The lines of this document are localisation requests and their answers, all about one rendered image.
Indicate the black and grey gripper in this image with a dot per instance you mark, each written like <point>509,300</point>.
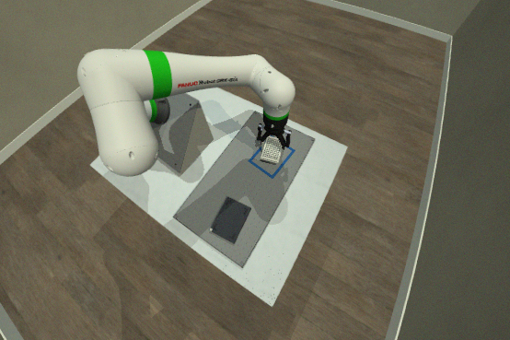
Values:
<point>277,132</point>

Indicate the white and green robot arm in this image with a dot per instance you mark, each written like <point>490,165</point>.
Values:
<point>117,82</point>

